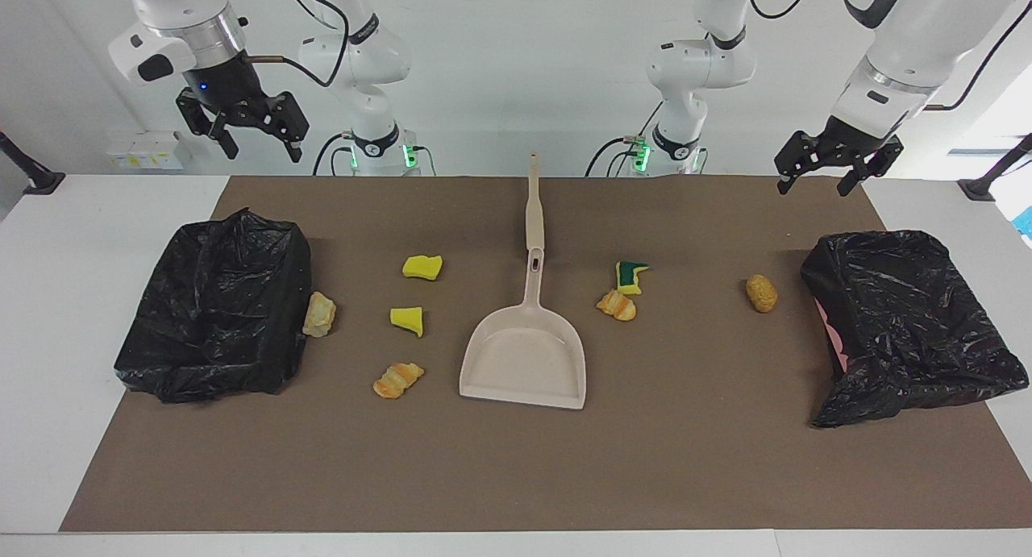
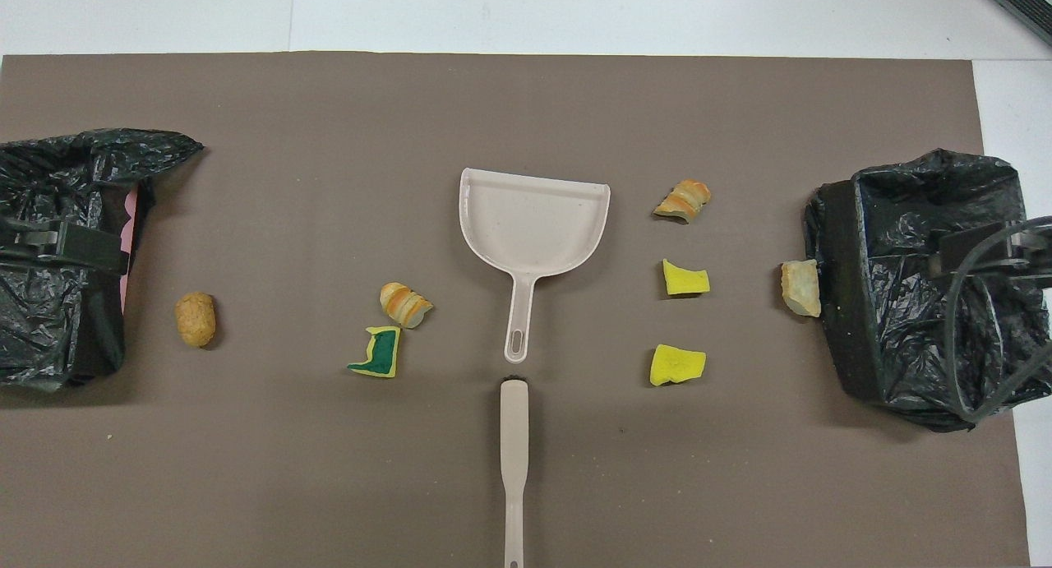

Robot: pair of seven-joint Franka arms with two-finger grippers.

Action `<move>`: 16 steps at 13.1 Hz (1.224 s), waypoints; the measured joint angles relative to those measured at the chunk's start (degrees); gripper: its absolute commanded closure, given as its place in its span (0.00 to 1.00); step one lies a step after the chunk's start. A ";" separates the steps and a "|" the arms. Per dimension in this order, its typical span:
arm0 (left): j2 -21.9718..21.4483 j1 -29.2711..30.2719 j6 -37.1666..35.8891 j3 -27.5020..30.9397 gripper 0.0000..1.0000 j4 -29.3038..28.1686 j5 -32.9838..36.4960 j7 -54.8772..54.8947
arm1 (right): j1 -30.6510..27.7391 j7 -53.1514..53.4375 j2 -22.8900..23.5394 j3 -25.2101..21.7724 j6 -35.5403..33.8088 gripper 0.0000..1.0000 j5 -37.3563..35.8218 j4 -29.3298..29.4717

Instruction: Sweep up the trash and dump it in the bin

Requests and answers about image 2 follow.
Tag beige brush with black bristles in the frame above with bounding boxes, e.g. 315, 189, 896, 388
499, 375, 531, 568

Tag beige plastic dustpan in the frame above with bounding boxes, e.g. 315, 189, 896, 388
459, 168, 611, 364

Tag large yellow sponge piece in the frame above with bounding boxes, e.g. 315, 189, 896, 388
649, 344, 708, 387

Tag orange striped croissant piece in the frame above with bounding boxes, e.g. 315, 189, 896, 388
653, 179, 713, 224
379, 282, 434, 330

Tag pale bread chunk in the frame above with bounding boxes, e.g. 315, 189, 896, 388
780, 259, 823, 318

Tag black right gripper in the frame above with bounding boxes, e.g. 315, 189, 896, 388
927, 227, 1052, 288

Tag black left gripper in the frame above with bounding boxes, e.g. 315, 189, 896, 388
0, 217, 131, 276

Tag yellow sponge with green pad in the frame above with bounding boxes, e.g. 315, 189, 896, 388
347, 326, 404, 379

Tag black bag-lined trash bin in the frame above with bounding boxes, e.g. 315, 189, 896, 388
803, 149, 1052, 433

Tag brown breaded nugget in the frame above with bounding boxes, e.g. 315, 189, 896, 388
174, 292, 218, 349

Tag brown paper table mat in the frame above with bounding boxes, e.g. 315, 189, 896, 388
0, 52, 1033, 568

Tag small yellow sponge piece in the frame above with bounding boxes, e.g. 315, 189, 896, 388
662, 259, 711, 297

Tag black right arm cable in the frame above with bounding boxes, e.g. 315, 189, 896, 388
944, 215, 1052, 425

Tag black bag-lined pink bin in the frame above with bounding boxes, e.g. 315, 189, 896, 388
0, 127, 205, 392

